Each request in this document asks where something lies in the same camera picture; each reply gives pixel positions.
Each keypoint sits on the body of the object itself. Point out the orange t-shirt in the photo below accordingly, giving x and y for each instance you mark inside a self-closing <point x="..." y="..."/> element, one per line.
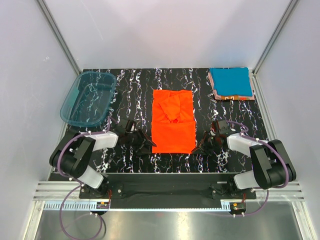
<point x="173" y="125"/>

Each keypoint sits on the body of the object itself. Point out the right small connector board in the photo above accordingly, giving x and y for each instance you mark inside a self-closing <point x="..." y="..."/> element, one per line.
<point x="238" y="206"/>

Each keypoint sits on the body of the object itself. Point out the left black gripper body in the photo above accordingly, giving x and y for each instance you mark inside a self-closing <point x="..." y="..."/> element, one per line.
<point x="136" y="140"/>

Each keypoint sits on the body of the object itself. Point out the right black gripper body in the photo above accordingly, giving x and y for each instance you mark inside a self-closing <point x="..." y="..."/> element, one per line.
<point x="211" y="142"/>

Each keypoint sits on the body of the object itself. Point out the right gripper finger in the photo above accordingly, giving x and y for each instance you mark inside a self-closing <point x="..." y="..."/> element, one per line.
<point x="200" y="151"/>
<point x="200" y="145"/>

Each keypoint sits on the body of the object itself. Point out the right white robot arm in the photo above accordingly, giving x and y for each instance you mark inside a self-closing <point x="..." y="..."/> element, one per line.
<point x="270" y="162"/>

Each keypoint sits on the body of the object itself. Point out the folded blue t-shirt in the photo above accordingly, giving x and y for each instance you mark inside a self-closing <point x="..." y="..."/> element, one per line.
<point x="231" y="81"/>

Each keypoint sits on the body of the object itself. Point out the front aluminium rail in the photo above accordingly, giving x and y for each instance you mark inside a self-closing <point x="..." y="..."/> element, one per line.
<point x="67" y="196"/>

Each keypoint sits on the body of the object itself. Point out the folded pink patterned t-shirt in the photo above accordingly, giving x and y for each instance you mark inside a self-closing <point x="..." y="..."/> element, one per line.
<point x="231" y="97"/>

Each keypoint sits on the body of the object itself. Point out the left aluminium frame post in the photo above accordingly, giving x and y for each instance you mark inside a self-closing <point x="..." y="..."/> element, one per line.
<point x="58" y="35"/>

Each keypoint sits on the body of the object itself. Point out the teal transparent plastic bin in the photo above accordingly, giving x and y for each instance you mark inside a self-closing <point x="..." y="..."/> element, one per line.
<point x="87" y="102"/>

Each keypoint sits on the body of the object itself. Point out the small connector board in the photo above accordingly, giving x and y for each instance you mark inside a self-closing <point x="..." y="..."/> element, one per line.
<point x="238" y="206"/>
<point x="104" y="205"/>

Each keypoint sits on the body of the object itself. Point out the aluminium frame post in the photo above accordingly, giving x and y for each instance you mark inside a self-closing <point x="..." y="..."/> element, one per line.
<point x="58" y="35"/>
<point x="276" y="33"/>

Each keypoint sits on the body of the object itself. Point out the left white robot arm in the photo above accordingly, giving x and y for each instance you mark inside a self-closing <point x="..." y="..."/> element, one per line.
<point x="72" y="155"/>

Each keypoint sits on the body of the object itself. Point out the right aluminium frame post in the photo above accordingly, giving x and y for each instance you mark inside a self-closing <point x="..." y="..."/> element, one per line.
<point x="276" y="33"/>

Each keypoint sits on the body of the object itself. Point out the left small connector board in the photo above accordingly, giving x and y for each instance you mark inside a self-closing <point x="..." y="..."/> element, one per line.
<point x="104" y="205"/>

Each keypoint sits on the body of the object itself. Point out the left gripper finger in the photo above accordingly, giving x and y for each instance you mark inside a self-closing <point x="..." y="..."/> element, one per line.
<point x="143" y="151"/>
<point x="145" y="140"/>

